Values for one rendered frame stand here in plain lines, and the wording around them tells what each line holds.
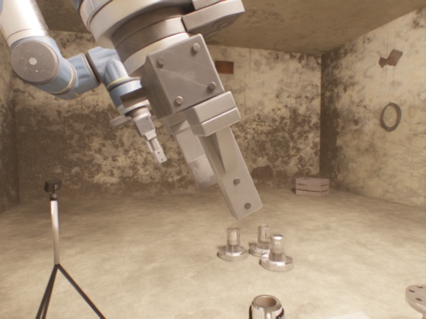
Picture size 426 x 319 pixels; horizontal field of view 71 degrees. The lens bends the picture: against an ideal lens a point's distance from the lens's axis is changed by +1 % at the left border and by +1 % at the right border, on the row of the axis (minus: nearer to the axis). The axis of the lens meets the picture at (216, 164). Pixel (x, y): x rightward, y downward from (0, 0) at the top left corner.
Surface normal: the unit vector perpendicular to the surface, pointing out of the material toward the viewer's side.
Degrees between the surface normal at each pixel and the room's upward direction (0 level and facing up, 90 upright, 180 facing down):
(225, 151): 119
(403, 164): 89
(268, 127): 90
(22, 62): 90
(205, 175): 92
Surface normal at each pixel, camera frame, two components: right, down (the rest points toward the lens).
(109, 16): -0.36, 0.37
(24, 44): 0.13, -0.05
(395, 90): -0.96, 0.03
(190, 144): 0.29, 0.11
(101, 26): -0.57, 0.42
